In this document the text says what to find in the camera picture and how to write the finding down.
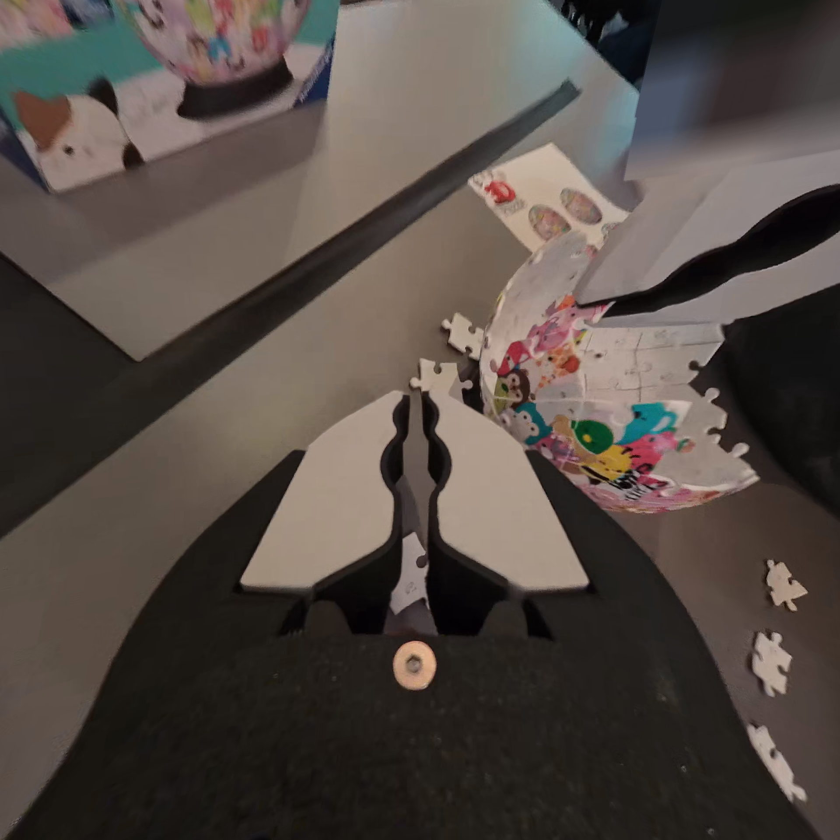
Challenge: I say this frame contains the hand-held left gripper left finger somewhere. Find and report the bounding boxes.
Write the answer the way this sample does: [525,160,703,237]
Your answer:
[239,390,411,636]

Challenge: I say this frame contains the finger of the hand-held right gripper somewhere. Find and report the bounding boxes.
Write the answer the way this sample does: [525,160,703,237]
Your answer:
[600,244,840,328]
[574,151,840,308]

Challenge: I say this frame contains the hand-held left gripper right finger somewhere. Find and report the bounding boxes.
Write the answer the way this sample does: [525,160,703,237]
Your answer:
[420,390,592,636]

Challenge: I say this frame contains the joined white puzzle pieces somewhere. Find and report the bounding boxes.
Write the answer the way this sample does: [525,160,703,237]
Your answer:
[392,533,431,614]

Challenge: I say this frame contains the puzzle instruction leaflet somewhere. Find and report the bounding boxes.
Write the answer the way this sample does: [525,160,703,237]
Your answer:
[468,143,634,253]

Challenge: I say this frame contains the partly built puzzle ball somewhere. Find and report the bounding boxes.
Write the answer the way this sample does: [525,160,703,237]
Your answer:
[478,230,761,514]

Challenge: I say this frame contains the white puzzle piece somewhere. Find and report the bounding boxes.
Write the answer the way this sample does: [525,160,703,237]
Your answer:
[766,559,808,611]
[410,357,463,401]
[747,724,808,803]
[751,631,793,697]
[441,314,485,361]

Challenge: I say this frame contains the puzzle ball cardboard box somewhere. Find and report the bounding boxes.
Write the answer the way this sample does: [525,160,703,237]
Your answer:
[0,0,340,194]

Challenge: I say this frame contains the dark grey desk pad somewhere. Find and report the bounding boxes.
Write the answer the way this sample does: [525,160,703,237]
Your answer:
[0,255,140,454]

